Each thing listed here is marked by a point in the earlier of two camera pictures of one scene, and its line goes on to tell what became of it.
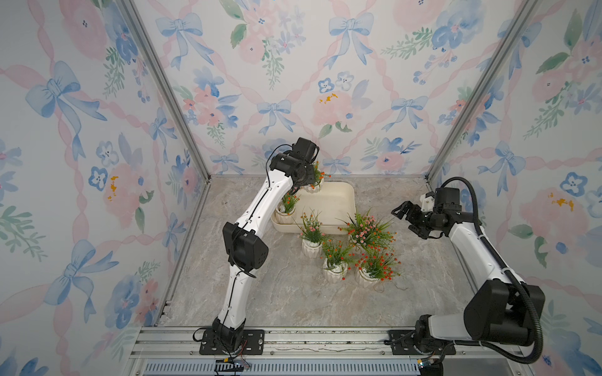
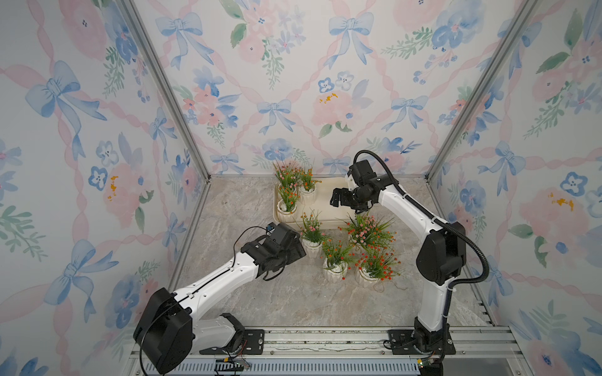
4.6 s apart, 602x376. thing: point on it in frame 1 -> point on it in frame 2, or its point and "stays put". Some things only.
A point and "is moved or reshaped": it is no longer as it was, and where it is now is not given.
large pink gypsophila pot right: (364, 230) stays put
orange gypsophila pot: (335, 260) stays put
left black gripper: (310, 172) -> (278, 249)
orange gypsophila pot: (316, 186) is moved or reshaped
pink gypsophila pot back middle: (311, 234) stays put
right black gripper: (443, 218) -> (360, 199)
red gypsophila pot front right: (377, 265) stays put
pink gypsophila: (285, 209) is moved or reshaped
